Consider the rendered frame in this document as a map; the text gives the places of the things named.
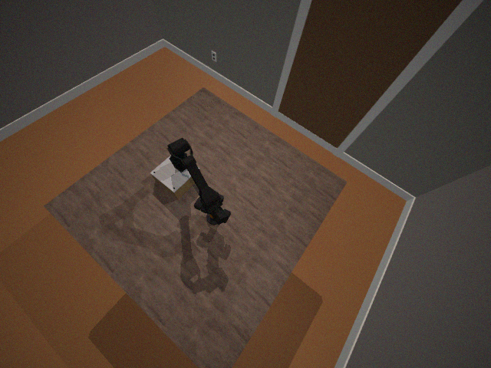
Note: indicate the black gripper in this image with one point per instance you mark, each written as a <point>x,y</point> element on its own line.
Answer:
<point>198,205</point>

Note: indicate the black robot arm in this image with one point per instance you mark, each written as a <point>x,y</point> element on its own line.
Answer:
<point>210,199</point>

